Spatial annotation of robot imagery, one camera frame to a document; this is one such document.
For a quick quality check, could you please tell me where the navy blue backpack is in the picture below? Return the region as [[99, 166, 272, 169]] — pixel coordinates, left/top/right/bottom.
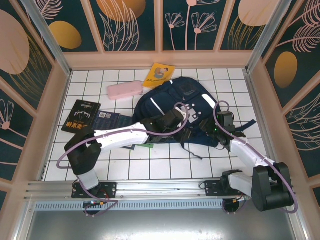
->
[[131, 76, 258, 161]]

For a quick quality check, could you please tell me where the aluminium side rail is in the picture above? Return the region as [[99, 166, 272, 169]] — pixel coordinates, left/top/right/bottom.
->
[[243, 69, 282, 177], [37, 161, 49, 181]]

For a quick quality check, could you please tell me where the aluminium frame post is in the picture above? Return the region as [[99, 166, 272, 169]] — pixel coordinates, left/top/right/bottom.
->
[[244, 0, 293, 73], [20, 0, 73, 76]]

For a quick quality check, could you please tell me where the slotted grey cable duct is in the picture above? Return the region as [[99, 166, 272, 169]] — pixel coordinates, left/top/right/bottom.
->
[[33, 201, 241, 212]]

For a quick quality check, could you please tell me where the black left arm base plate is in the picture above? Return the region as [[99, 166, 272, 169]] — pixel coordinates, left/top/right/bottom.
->
[[71, 181, 118, 199]]

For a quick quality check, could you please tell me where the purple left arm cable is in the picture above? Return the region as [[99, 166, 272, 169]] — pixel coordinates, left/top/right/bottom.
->
[[57, 101, 191, 217]]

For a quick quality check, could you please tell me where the black book with gold title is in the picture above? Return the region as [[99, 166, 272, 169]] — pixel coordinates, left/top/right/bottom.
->
[[61, 99, 102, 135]]

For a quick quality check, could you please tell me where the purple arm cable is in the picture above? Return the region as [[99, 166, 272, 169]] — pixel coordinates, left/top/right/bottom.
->
[[57, 101, 191, 217], [214, 100, 299, 215]]

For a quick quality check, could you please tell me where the aluminium mounting rail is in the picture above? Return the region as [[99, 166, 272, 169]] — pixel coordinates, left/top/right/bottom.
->
[[23, 176, 297, 201]]

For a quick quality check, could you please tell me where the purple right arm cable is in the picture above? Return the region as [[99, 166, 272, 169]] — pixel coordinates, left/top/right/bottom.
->
[[214, 100, 299, 215]]

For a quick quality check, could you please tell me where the small circuit board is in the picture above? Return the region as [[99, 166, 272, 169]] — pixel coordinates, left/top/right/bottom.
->
[[83, 199, 106, 208]]

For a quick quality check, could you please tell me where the dark blue book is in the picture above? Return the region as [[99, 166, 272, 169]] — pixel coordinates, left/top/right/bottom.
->
[[92, 109, 121, 131], [116, 113, 154, 151]]

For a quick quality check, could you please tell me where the yellow paperback book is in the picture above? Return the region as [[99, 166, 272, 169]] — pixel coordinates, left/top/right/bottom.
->
[[142, 62, 176, 90]]

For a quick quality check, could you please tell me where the grey metal sheet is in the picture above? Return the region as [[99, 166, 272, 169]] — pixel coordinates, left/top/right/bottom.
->
[[14, 209, 307, 240]]

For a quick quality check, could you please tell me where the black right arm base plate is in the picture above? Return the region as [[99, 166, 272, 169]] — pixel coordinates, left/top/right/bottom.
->
[[204, 178, 227, 198]]

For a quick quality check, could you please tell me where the pink pencil case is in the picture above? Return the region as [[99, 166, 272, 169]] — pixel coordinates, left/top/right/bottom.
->
[[107, 80, 143, 101]]

